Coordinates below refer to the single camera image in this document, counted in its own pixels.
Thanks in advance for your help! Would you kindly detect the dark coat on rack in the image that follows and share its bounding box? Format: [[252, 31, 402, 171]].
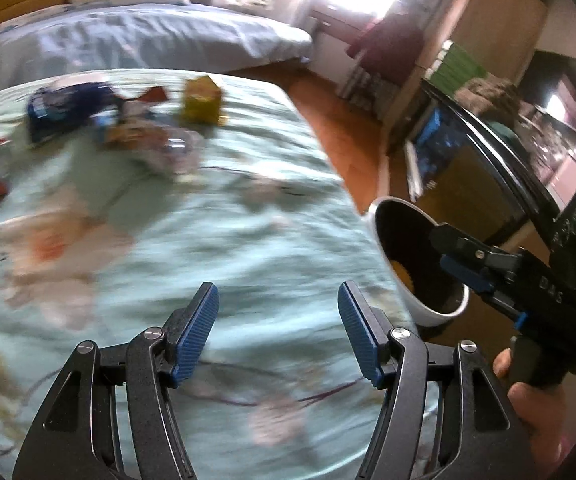
[[345, 13, 425, 87]]

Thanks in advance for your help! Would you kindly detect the yellow wrapper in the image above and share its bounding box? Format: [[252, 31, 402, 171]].
[[181, 75, 226, 126]]

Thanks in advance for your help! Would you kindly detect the black television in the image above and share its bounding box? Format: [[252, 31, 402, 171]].
[[518, 50, 576, 133]]

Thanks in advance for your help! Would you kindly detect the brown plush toy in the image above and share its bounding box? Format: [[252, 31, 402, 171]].
[[454, 74, 520, 126]]

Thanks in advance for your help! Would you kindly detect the person's right hand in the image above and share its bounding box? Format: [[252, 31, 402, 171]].
[[492, 348, 569, 456]]

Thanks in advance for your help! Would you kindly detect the black tv cabinet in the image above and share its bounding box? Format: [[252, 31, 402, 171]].
[[394, 80, 560, 262]]

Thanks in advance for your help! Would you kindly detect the stack of green boxes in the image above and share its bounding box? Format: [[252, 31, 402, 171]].
[[423, 40, 488, 96]]

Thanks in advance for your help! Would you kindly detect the red colourful candy wrapper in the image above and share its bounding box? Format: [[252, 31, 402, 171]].
[[117, 86, 169, 113]]

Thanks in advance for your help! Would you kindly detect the round black white trash bin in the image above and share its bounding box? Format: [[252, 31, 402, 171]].
[[363, 196, 469, 328]]

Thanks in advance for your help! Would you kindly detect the wooden wardrobe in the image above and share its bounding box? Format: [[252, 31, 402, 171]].
[[383, 0, 547, 127]]

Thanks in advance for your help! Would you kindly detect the silver foil wrapper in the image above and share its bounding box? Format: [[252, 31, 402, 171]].
[[103, 119, 203, 178]]

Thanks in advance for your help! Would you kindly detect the large bed blue sheet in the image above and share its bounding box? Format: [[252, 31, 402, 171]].
[[0, 3, 313, 90]]

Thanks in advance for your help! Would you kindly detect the teal floral bed cover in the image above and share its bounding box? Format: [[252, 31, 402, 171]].
[[0, 76, 411, 479]]

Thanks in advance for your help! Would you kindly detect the blue tissue pack wrapper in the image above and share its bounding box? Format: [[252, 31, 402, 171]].
[[26, 82, 120, 146]]

